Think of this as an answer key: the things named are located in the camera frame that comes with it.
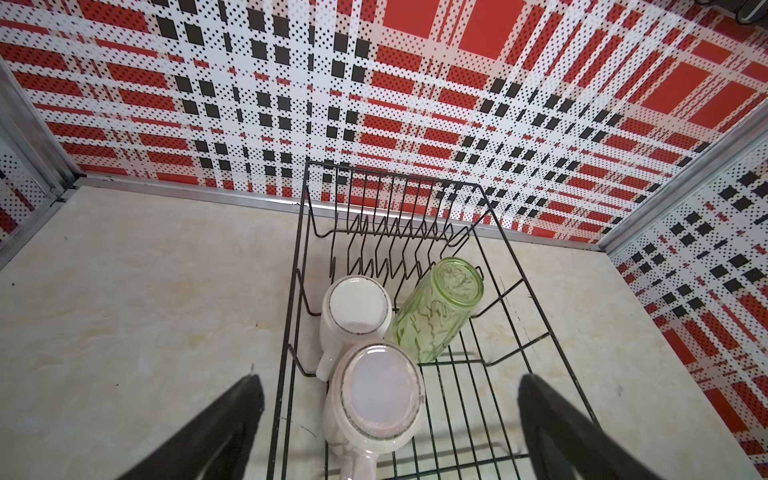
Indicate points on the white mug red inside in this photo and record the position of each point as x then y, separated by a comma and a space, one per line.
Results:
355, 308

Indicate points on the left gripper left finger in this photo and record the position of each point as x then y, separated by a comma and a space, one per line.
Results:
215, 444

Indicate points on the pink mug purple inside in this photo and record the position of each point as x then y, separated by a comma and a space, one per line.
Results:
374, 406

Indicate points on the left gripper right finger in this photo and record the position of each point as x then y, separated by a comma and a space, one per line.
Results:
563, 444

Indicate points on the black wire dish rack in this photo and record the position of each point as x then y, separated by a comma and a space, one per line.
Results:
394, 228

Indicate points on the green patterned glass cup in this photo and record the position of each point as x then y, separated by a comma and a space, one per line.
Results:
437, 309

